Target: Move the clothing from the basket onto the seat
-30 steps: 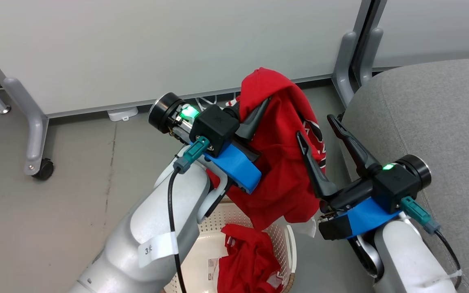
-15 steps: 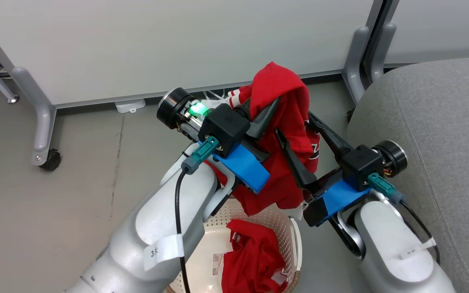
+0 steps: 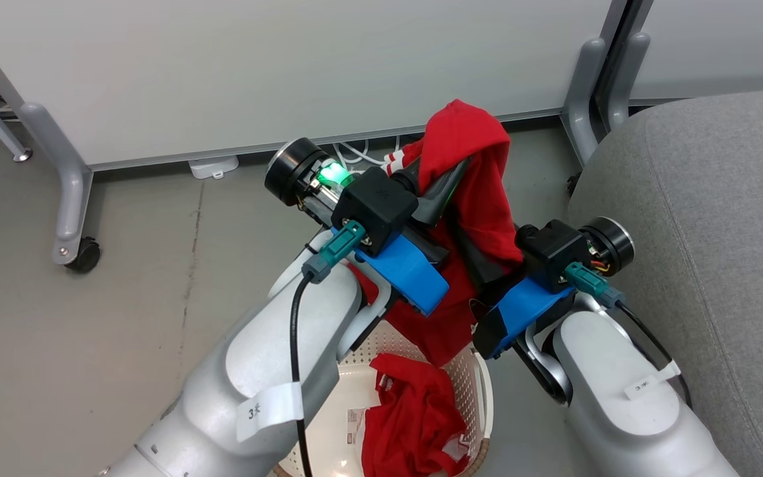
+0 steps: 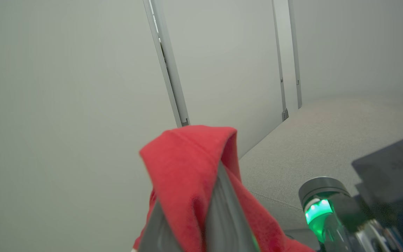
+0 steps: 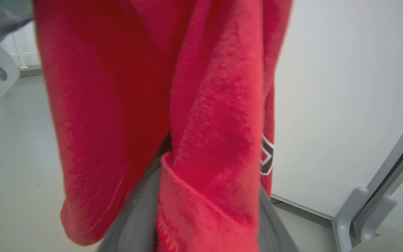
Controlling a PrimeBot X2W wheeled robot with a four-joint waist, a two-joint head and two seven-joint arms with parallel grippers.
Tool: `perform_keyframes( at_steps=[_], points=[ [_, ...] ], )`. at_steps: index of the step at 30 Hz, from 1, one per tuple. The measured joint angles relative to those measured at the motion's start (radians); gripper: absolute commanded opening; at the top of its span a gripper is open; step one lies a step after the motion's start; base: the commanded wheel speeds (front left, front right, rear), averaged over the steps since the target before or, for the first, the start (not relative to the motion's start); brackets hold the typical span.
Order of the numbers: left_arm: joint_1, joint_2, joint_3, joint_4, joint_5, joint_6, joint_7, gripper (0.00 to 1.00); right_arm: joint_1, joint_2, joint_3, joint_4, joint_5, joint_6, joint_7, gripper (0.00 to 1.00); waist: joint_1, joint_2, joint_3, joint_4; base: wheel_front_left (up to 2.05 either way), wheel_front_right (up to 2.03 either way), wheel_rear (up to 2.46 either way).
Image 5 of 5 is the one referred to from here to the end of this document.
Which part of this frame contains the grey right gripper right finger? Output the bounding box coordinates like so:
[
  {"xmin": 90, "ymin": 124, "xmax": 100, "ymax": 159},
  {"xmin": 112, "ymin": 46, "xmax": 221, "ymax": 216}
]
[{"xmin": 257, "ymin": 185, "xmax": 301, "ymax": 252}]

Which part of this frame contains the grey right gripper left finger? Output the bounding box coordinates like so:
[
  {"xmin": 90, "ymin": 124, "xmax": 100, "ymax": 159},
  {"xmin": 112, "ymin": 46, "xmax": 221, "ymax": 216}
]
[{"xmin": 97, "ymin": 133, "xmax": 172, "ymax": 252}]

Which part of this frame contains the red sweatshirt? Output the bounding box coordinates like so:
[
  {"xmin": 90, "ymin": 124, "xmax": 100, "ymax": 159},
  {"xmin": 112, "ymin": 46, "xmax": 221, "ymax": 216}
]
[{"xmin": 33, "ymin": 0, "xmax": 293, "ymax": 252}]

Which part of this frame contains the white railing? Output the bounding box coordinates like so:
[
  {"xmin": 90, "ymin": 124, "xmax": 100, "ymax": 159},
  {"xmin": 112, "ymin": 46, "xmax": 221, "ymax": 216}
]
[{"xmin": 8, "ymin": 32, "xmax": 41, "ymax": 69}]

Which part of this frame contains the grey partition stand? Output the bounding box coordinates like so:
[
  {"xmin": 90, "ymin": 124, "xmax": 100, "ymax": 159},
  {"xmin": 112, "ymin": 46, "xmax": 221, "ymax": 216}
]
[
  {"xmin": 354, "ymin": 129, "xmax": 403, "ymax": 243},
  {"xmin": 332, "ymin": 100, "xmax": 403, "ymax": 252}
]

